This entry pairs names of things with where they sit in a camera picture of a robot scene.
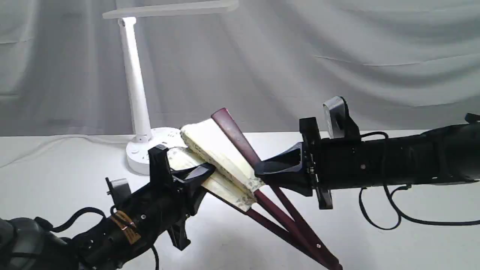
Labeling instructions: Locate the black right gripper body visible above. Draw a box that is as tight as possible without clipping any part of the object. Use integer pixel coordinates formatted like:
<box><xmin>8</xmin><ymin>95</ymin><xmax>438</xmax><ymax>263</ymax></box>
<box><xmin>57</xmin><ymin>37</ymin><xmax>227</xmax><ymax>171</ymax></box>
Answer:
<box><xmin>299</xmin><ymin>117</ymin><xmax>379</xmax><ymax>210</ymax></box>

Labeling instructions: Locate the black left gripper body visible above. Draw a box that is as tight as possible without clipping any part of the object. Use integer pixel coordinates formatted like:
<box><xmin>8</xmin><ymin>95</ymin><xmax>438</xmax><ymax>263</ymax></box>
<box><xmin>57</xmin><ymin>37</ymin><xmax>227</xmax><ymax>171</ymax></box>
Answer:
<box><xmin>79</xmin><ymin>145</ymin><xmax>206</xmax><ymax>270</ymax></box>

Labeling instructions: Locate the cream paper folding fan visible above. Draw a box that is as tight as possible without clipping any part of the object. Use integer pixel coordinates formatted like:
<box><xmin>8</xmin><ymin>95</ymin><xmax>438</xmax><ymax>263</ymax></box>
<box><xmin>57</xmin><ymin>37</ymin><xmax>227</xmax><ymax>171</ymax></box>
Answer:
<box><xmin>162</xmin><ymin>108</ymin><xmax>343</xmax><ymax>270</ymax></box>

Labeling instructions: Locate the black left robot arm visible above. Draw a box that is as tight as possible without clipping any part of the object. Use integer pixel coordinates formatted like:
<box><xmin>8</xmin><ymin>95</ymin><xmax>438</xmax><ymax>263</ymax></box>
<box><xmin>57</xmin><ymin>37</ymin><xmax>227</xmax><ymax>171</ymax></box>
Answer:
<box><xmin>1</xmin><ymin>145</ymin><xmax>216</xmax><ymax>270</ymax></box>

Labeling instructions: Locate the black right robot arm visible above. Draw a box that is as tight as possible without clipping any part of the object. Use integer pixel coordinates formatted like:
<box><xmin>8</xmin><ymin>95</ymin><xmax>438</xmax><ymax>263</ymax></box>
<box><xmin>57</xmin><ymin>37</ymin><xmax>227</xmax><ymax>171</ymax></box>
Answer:
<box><xmin>254</xmin><ymin>117</ymin><xmax>480</xmax><ymax>210</ymax></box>

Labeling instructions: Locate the white desk lamp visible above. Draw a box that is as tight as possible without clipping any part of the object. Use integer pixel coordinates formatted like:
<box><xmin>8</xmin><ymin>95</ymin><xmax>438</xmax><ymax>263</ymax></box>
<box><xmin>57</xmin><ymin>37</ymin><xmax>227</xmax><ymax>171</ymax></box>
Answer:
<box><xmin>102</xmin><ymin>0</ymin><xmax>239</xmax><ymax>175</ymax></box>

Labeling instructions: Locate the grey backdrop curtain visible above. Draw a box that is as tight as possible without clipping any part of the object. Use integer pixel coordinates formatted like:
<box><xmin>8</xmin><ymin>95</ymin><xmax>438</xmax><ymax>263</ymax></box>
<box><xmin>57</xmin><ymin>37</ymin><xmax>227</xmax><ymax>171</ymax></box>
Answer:
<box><xmin>0</xmin><ymin>0</ymin><xmax>480</xmax><ymax>136</ymax></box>

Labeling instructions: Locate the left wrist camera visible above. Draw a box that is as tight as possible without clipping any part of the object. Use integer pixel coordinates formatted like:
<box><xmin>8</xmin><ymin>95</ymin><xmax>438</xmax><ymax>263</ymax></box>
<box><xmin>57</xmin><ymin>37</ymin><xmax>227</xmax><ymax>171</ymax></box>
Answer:
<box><xmin>105</xmin><ymin>177</ymin><xmax>131</xmax><ymax>206</ymax></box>

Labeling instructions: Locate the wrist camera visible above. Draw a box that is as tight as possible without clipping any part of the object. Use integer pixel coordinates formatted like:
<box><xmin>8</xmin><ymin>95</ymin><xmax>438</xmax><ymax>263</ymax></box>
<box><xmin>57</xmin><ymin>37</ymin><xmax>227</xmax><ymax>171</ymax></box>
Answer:
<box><xmin>322</xmin><ymin>96</ymin><xmax>360</xmax><ymax>139</ymax></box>
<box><xmin>105</xmin><ymin>177</ymin><xmax>131</xmax><ymax>206</ymax></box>

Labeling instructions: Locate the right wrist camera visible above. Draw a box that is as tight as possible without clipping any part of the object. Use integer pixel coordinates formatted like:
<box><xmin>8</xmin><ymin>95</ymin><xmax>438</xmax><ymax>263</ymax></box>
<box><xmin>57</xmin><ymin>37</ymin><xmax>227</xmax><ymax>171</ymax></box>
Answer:
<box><xmin>322</xmin><ymin>96</ymin><xmax>360</xmax><ymax>139</ymax></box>

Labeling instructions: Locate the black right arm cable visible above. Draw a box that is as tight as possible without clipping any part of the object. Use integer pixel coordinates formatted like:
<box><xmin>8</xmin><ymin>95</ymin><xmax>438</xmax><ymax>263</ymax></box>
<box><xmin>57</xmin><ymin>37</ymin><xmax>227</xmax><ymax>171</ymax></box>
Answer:
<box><xmin>358</xmin><ymin>131</ymin><xmax>480</xmax><ymax>230</ymax></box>

